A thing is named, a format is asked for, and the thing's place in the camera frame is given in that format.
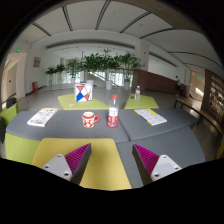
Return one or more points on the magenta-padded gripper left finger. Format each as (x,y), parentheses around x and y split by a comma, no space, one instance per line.
(60,165)

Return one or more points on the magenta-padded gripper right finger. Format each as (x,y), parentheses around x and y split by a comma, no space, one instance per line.
(164,166)

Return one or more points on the clear red-capped water bottle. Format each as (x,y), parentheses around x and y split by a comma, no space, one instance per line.
(113,115)

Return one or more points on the colourful printed magazine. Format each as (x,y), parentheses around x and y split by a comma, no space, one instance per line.
(42,117)

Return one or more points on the yellow and white brochure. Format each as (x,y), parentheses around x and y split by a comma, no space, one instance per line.
(150,116)

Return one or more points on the flat round red coaster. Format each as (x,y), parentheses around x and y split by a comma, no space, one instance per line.
(108,126)

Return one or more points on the wooden bench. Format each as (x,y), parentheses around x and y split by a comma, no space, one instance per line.
(196,111)

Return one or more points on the wide lime green ottoman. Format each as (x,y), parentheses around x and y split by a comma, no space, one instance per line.
(83,105)

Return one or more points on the small lime green ottoman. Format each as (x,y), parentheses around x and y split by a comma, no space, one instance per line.
(145,102)

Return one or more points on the lime green seat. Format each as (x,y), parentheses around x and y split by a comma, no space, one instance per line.
(9,115)

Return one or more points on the red blue white patterned cube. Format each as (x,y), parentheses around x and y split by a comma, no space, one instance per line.
(83,93)

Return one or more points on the small clear plastic bottle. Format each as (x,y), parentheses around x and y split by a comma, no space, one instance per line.
(137,94)

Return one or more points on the black bag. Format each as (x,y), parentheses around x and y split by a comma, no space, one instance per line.
(11,102)

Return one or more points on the red fire extinguisher box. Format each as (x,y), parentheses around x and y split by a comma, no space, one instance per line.
(34,87)

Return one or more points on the person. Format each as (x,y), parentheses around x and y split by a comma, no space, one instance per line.
(178,82)

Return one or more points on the brown wooden counter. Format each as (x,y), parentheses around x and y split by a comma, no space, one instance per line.
(156,81)

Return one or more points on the wooden shelf unit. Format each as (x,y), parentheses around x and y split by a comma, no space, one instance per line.
(215,96)

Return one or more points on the group of potted green plants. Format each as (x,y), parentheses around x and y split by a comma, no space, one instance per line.
(96,63)

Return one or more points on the green exit sign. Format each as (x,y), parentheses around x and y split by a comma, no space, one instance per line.
(18,50)

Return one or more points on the framed wall picture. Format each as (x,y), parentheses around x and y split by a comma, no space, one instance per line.
(37,62)

